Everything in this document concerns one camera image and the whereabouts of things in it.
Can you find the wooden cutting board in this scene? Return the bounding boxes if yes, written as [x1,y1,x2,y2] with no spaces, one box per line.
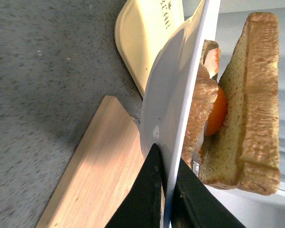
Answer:
[37,95,144,228]

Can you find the white oval plate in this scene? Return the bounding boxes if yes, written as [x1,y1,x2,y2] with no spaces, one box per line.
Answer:
[138,0,221,228]

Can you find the fried egg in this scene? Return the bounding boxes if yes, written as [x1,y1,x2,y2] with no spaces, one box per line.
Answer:
[199,47,228,163]

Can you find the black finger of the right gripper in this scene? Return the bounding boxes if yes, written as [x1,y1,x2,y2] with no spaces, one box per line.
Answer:
[171,160,244,228]
[106,143,163,228]

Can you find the yellow bear tray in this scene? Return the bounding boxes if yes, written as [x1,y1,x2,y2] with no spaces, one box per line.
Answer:
[114,0,184,95]

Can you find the toasted bread slice top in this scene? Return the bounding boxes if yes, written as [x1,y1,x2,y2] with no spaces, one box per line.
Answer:
[198,12,280,195]

